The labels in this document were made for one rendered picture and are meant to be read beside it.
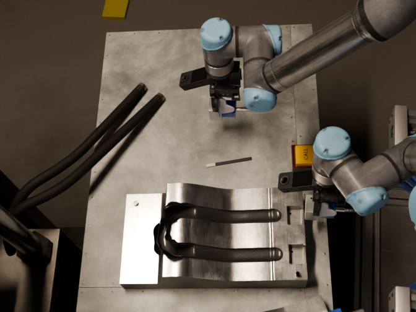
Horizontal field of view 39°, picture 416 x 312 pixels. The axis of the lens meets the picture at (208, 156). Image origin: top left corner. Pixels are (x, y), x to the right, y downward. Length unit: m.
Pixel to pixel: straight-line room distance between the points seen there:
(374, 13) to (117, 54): 1.09
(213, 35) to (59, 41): 1.87
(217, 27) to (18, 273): 0.91
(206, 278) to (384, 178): 0.56
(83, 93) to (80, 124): 0.17
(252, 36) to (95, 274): 0.80
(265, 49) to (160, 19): 1.78
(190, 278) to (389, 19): 0.81
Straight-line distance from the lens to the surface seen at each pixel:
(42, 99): 3.03
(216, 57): 1.45
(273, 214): 1.64
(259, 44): 1.41
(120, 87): 1.98
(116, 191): 1.81
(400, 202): 2.41
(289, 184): 1.45
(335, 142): 1.26
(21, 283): 1.82
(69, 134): 2.89
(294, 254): 1.63
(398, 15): 1.17
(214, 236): 1.61
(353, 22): 1.21
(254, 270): 1.59
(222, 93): 1.61
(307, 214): 1.58
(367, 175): 1.26
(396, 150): 1.30
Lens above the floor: 2.42
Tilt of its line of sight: 64 degrees down
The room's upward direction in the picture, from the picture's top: 11 degrees counter-clockwise
